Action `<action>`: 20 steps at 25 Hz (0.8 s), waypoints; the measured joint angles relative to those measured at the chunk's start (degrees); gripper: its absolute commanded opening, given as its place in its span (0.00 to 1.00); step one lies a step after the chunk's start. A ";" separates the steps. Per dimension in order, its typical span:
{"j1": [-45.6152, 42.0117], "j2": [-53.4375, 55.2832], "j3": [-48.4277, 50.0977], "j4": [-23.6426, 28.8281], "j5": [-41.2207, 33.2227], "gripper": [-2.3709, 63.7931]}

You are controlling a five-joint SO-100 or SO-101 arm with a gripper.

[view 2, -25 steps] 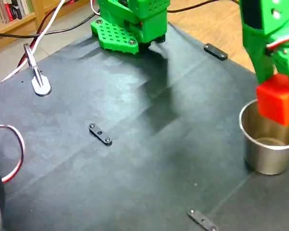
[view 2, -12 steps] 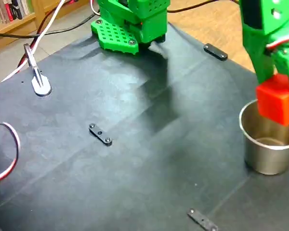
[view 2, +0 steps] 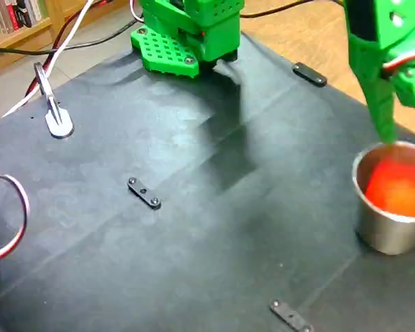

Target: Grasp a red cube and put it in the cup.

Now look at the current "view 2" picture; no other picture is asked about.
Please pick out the red cube block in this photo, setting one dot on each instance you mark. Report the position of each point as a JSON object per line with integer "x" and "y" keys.
{"x": 397, "y": 190}

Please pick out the black screwed joining plate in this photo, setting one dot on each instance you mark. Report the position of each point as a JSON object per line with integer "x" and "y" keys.
{"x": 143, "y": 192}
{"x": 309, "y": 74}
{"x": 291, "y": 316}

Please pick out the stainless steel cup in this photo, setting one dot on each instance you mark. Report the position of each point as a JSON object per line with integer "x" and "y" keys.
{"x": 384, "y": 231}

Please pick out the black book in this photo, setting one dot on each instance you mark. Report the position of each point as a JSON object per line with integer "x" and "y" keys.
{"x": 23, "y": 17}

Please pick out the silver metal clamp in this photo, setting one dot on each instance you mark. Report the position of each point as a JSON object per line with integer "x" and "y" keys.
{"x": 58, "y": 126}

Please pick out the red book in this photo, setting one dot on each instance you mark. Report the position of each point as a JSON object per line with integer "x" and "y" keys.
{"x": 12, "y": 17}

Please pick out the wooden bookshelf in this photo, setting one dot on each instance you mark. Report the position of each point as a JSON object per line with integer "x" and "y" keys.
{"x": 57, "y": 20}

